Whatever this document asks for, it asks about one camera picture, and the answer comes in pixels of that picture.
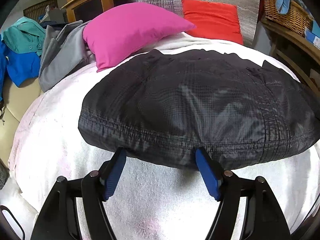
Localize black quilted jacket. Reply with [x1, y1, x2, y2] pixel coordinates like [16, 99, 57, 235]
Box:
[78, 50, 319, 169]

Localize white bed blanket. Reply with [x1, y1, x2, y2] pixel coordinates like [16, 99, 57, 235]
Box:
[7, 31, 320, 240]

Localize beige sofa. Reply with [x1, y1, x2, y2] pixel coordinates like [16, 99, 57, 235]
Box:
[1, 78, 42, 166]

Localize blue jacket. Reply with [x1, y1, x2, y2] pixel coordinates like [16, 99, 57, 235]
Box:
[1, 41, 40, 101]

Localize grey garment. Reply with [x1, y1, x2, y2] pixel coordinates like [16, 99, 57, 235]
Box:
[39, 20, 95, 92]

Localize wooden side table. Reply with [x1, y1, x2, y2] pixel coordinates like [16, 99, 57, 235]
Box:
[261, 17, 319, 96]

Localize teal shirt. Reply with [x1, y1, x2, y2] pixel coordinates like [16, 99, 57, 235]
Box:
[1, 16, 46, 56]

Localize pink pillow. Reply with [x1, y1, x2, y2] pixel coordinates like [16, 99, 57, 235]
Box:
[83, 2, 195, 72]

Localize blue cardboard box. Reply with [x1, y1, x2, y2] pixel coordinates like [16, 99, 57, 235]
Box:
[304, 20, 320, 49]

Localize red pillow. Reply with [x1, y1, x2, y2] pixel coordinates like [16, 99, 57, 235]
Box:
[181, 0, 244, 45]

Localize wicker basket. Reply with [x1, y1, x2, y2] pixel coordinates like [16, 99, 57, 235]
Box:
[261, 0, 313, 37]

